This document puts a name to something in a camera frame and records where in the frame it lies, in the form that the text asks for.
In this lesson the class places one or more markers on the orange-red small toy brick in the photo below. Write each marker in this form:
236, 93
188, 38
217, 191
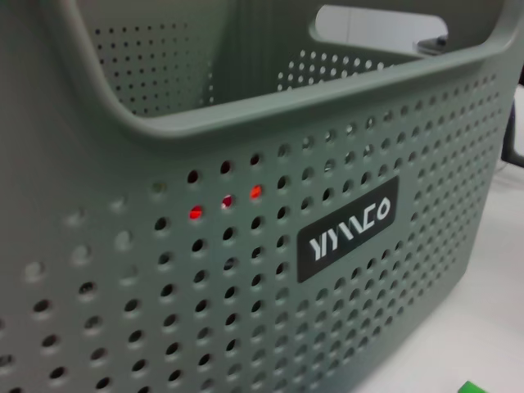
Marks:
256, 191

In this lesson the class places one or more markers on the orange-red long toy brick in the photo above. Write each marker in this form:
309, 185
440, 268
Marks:
196, 212

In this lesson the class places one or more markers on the green wide toy brick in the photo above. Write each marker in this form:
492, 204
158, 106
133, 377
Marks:
471, 387

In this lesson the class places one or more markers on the grey perforated storage basket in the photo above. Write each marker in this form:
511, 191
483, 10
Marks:
123, 102

